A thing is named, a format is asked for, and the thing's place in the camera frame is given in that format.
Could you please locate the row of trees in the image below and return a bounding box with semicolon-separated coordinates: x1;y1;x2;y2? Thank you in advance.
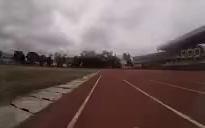
12;49;135;69

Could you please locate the grey concrete kerb strip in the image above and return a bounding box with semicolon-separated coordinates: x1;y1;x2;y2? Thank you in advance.
0;70;101;128

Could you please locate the grandstand building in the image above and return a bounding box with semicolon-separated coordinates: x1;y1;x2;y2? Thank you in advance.
133;20;205;70

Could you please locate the low building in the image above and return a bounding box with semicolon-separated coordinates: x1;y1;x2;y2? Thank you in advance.
0;48;16;65

